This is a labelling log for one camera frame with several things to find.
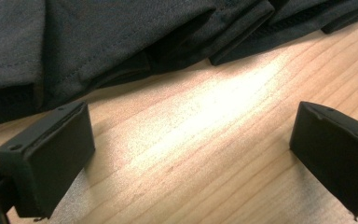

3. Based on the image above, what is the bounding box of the dark grey shirt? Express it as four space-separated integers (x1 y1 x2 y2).
0 0 358 129

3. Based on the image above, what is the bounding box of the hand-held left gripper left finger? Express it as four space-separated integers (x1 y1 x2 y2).
0 101 96 220

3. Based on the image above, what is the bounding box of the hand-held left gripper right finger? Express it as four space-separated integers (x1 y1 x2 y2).
289 101 358 219

